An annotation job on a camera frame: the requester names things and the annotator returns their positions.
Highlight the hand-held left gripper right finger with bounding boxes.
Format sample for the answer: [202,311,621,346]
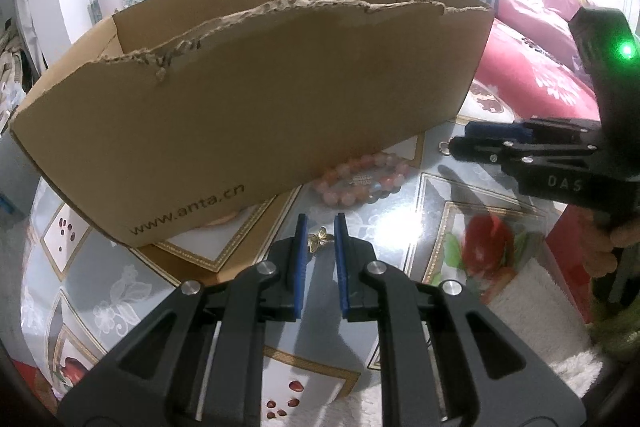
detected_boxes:
[334,212,587,427]

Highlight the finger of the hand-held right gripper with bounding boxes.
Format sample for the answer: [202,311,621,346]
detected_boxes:
[449,136,601,168]
[464,119,602,144]

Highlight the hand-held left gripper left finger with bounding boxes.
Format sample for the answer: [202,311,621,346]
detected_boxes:
[57,213,308,427]

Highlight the brown cardboard box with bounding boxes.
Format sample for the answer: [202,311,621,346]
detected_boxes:
[10,0,496,249]

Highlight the person's right hand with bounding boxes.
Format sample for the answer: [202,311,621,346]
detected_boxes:
[584,218,640,279]

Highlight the pink blanket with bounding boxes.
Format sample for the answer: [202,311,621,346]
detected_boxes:
[452,16,601,126]

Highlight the pink pillow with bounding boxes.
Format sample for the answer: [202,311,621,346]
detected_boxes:
[542,0,596,25]

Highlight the red box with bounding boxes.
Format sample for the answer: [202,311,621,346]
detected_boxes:
[545,207,601,279]

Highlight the fruit print tablecloth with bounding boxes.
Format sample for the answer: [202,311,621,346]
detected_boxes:
[20,122,566,427]

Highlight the white fluffy blanket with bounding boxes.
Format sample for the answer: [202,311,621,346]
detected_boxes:
[345,259,618,427]

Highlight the pink bead bracelet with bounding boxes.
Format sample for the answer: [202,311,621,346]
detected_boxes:
[313,151,412,208]

